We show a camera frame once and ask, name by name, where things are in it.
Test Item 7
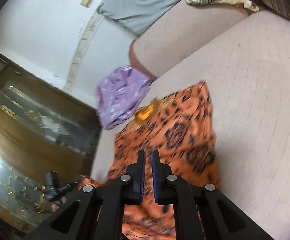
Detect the purple floral garment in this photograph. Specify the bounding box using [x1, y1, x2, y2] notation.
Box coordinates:
[96, 65, 152, 129]

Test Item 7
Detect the pink quilted sofa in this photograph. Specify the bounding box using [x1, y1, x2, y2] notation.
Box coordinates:
[91, 2, 290, 239]

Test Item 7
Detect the grey pillow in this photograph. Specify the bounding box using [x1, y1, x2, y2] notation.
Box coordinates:
[97, 0, 181, 36]

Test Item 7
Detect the wooden glass door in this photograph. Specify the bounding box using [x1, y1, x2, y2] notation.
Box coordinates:
[0, 53, 101, 234]

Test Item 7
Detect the orange black floral garment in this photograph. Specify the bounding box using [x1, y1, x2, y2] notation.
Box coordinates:
[83, 81, 219, 239]

